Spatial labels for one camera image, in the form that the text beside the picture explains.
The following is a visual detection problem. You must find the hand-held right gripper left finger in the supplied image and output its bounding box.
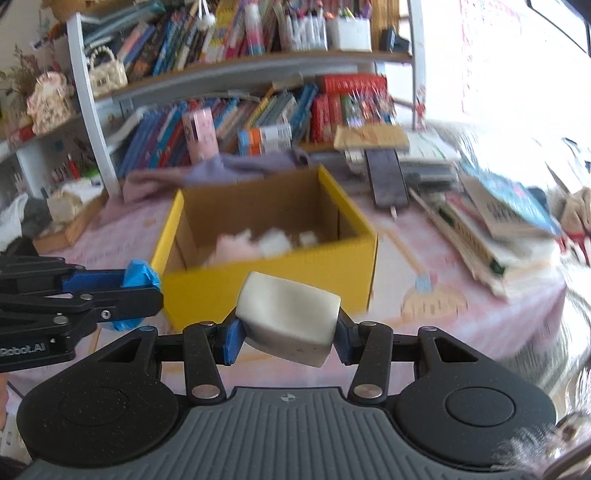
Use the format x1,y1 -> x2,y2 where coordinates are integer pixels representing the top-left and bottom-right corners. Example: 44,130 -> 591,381
95,318 -> 246,401

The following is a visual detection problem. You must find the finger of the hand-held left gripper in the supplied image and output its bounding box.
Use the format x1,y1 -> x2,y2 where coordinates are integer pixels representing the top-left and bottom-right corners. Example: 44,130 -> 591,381
0,257 -> 127,297
0,285 -> 165,341

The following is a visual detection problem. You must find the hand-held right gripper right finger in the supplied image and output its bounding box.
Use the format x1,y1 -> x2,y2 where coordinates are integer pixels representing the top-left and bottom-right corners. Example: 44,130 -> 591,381
332,309 -> 478,401

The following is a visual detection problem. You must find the small blue plastic item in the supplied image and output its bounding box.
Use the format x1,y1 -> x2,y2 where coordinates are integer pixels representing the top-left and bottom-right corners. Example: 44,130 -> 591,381
110,260 -> 163,331

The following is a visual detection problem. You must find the white block eraser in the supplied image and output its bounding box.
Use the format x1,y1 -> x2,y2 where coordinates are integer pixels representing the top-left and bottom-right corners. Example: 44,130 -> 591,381
235,271 -> 343,368

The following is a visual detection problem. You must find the yellow cardboard box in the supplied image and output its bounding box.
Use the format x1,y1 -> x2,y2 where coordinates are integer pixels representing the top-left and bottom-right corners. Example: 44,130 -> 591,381
150,165 -> 379,331

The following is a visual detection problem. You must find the pink plush pig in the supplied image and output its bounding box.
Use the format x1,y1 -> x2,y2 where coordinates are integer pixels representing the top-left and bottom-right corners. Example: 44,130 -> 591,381
205,232 -> 259,269

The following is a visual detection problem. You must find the wooden chess box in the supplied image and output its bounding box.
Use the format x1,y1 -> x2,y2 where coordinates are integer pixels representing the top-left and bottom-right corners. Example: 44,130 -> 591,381
34,194 -> 110,256

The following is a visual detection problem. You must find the cream tissue pack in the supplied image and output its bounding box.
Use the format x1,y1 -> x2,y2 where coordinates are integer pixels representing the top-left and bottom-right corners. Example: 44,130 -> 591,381
46,180 -> 105,225

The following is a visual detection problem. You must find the white printed shirt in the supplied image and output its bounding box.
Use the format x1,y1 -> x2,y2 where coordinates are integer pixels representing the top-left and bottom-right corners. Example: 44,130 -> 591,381
0,194 -> 29,253

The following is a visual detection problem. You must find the purple cloth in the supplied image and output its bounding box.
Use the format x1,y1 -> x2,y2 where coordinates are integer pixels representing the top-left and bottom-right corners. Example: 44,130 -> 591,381
122,150 -> 324,202

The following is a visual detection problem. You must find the row of blue children's books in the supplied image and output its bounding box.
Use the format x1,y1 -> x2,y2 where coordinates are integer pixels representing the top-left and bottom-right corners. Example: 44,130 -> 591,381
115,85 -> 320,182

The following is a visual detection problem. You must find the black smartphone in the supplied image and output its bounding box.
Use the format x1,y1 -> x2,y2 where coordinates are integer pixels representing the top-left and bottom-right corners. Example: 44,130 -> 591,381
365,148 -> 411,209

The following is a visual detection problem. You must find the white bookshelf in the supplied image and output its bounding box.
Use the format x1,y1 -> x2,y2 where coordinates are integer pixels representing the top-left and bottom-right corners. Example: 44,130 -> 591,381
0,0 -> 426,200

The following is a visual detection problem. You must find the pink cylindrical gadget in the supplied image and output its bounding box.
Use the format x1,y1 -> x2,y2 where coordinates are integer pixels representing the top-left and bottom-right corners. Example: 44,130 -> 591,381
182,110 -> 219,163

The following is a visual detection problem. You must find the pink doll figurine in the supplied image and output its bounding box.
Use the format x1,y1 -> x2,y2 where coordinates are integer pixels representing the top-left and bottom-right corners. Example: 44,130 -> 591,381
27,71 -> 78,136

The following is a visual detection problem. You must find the stack of books and papers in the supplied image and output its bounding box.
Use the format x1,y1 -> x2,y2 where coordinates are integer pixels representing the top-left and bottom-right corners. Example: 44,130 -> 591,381
344,131 -> 570,306

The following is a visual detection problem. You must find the white quilted purse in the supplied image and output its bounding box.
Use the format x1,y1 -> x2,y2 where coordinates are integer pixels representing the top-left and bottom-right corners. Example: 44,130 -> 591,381
88,46 -> 129,99

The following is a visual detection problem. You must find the brown paper envelope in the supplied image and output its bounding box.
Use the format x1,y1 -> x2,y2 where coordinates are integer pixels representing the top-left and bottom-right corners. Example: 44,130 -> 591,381
333,124 -> 410,151

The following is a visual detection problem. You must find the dried flower bunch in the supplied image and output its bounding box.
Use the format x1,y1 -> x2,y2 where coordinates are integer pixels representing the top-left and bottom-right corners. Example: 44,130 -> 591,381
0,44 -> 48,118

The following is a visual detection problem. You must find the grey fuzzy sleeve cuff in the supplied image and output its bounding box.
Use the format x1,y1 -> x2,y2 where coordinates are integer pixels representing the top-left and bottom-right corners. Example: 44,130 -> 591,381
493,406 -> 591,480

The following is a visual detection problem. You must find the red hardback book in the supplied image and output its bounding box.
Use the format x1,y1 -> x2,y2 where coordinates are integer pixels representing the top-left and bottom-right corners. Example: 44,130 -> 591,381
311,95 -> 343,143

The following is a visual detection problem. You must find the colourful paper ornament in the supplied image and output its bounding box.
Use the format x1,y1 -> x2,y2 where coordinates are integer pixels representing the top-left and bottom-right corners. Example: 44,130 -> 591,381
342,91 -> 399,128

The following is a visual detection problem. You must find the thick red dictionary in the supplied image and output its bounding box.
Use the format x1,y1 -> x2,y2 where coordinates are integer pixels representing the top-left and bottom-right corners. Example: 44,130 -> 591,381
318,74 -> 389,96

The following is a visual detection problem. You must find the row of assorted paperback books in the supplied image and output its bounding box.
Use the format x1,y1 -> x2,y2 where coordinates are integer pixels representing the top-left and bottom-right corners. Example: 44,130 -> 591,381
83,0 -> 326,86

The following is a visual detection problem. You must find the small black gadget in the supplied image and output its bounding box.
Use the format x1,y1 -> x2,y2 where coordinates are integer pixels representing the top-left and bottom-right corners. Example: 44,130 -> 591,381
379,27 -> 411,54

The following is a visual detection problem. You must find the white pen holder box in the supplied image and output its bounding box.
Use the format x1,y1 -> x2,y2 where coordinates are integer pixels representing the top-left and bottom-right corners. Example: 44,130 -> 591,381
325,16 -> 373,52

